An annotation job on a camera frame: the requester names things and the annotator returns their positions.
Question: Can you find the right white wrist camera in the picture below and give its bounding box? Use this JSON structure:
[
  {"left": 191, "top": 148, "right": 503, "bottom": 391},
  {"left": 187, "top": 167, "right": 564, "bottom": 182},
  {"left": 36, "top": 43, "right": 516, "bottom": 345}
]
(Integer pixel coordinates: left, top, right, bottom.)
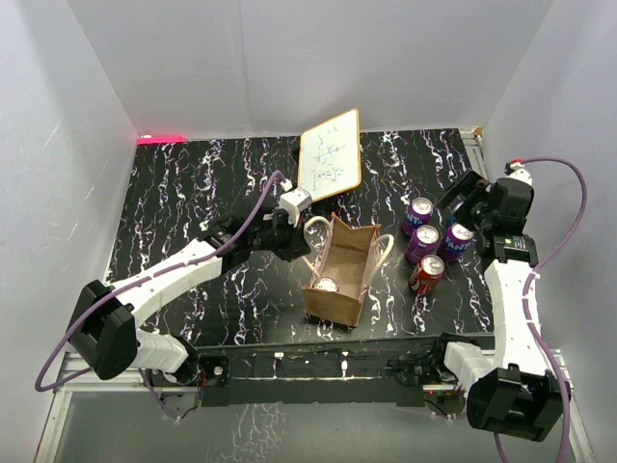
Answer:
[{"left": 504, "top": 158, "right": 532, "bottom": 186}]

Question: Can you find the purple soda can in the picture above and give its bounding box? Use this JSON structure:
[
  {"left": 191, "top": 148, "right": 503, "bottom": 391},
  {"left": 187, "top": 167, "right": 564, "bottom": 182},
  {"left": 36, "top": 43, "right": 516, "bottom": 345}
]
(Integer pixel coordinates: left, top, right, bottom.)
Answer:
[
  {"left": 405, "top": 225, "right": 441, "bottom": 264},
  {"left": 401, "top": 197, "right": 434, "bottom": 236}
]

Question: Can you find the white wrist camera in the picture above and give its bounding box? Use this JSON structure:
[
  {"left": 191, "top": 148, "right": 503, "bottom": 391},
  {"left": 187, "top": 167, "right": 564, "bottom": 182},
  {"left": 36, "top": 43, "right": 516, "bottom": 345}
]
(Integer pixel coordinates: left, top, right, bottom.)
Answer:
[
  {"left": 504, "top": 158, "right": 532, "bottom": 186},
  {"left": 279, "top": 188, "right": 312, "bottom": 227}
]

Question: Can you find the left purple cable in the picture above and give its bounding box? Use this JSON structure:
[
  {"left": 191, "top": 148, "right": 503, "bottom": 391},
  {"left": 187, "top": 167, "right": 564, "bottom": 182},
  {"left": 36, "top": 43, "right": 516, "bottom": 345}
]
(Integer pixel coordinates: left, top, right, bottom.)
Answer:
[{"left": 33, "top": 170, "right": 290, "bottom": 393}]

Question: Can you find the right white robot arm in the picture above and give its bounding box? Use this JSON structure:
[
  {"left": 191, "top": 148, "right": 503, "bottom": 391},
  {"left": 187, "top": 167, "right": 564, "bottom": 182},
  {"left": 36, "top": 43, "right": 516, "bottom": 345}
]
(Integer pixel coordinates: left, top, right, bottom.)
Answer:
[{"left": 429, "top": 168, "right": 571, "bottom": 442}]

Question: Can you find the red soda can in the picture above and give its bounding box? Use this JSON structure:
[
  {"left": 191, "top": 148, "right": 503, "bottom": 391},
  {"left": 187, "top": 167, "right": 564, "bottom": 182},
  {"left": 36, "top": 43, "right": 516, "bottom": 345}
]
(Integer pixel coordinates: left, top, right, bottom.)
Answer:
[{"left": 409, "top": 255, "right": 445, "bottom": 295}]

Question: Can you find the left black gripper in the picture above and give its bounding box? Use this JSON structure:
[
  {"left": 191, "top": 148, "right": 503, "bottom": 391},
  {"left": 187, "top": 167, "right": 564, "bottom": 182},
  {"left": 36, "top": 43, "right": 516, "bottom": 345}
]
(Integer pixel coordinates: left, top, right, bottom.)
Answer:
[{"left": 251, "top": 210, "right": 311, "bottom": 263}]

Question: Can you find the patterned canvas tote bag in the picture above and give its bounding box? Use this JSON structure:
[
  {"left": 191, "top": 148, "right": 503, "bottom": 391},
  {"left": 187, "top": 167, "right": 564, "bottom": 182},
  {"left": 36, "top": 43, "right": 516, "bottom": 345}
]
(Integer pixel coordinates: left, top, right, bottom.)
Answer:
[{"left": 302, "top": 215, "right": 395, "bottom": 328}]

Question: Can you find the black front base bar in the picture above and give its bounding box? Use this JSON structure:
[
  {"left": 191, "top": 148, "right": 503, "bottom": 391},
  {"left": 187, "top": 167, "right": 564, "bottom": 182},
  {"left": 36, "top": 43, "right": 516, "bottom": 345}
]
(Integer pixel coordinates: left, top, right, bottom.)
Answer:
[{"left": 196, "top": 337, "right": 464, "bottom": 407}]

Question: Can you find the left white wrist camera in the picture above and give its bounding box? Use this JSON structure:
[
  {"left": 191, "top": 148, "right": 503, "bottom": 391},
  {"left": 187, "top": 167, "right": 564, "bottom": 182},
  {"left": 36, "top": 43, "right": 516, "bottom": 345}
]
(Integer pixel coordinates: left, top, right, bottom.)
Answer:
[{"left": 279, "top": 188, "right": 312, "bottom": 227}]

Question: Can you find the small wood-framed whiteboard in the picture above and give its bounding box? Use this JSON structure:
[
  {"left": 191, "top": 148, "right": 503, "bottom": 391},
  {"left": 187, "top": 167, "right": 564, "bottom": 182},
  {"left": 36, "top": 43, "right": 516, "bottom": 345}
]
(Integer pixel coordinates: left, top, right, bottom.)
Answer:
[{"left": 297, "top": 108, "right": 362, "bottom": 203}]

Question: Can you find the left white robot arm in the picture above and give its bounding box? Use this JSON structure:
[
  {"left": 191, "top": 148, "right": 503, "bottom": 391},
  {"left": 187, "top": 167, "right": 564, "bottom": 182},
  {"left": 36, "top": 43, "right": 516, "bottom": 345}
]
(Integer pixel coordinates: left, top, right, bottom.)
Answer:
[{"left": 68, "top": 207, "right": 310, "bottom": 385}]

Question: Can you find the pink tape strip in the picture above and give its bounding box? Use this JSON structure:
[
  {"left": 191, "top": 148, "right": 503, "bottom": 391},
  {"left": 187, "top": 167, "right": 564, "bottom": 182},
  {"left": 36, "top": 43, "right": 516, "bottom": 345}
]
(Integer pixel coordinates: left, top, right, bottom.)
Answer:
[{"left": 137, "top": 135, "right": 185, "bottom": 146}]

